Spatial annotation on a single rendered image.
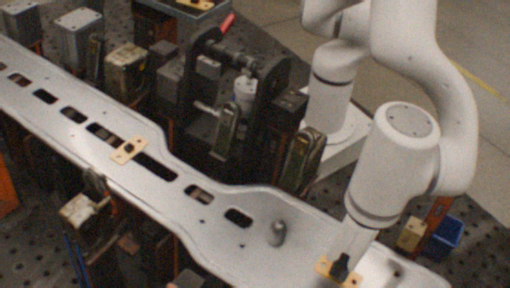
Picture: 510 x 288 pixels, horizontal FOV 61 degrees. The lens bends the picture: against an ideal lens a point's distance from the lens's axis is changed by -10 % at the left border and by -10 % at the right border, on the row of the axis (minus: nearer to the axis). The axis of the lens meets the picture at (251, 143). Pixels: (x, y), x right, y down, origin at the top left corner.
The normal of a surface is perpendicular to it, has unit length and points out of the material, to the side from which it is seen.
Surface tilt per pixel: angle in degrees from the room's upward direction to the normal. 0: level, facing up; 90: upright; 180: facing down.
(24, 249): 0
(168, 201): 0
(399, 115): 2
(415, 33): 48
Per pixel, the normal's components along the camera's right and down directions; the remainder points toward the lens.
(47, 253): 0.12, -0.72
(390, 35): -0.55, 0.07
